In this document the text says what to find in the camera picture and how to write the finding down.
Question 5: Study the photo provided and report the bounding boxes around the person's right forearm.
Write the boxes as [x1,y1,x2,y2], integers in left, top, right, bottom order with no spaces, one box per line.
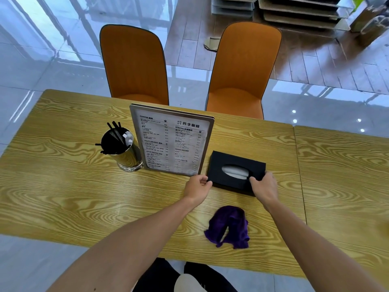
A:
[262,198,389,292]

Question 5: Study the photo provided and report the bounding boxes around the stack of grey panels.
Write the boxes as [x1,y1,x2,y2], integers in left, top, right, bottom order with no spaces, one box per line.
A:
[212,0,258,18]

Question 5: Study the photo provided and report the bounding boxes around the orange chair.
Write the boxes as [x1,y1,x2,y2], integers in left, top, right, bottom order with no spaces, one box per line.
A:
[206,22,282,120]
[100,24,170,106]

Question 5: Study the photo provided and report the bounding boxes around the bunch of black straws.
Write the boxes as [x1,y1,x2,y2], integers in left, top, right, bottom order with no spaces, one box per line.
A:
[95,121,130,155]

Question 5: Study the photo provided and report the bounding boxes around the person's right hand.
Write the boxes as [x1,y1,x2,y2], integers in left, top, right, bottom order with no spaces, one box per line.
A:
[249,172,279,207]

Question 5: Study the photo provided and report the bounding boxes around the menu card stand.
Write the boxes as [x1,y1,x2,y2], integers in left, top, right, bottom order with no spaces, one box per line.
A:
[129,103,215,177]

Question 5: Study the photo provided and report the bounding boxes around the white tissue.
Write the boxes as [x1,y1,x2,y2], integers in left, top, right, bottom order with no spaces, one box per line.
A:
[221,164,250,180]

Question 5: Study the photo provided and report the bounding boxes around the purple cloth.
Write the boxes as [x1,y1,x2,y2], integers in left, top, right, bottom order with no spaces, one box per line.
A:
[204,206,250,250]

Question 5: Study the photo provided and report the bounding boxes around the black tissue box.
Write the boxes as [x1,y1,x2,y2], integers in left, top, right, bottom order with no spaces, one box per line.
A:
[207,151,267,197]

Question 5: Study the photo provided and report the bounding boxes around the brown cardboard boxes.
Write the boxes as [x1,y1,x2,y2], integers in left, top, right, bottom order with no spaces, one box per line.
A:
[349,3,389,48]

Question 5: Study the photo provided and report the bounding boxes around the person's black trousers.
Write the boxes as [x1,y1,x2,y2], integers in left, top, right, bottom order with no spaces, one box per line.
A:
[133,258,239,292]

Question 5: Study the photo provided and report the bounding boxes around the person's left hand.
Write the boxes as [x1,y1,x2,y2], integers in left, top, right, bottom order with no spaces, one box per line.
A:
[184,175,213,207]

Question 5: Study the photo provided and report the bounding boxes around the person's left forearm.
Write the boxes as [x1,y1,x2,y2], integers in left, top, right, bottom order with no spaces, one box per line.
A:
[47,196,199,292]

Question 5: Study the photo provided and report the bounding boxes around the shiny metal cup holder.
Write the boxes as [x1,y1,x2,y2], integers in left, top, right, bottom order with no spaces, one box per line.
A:
[100,127,143,172]

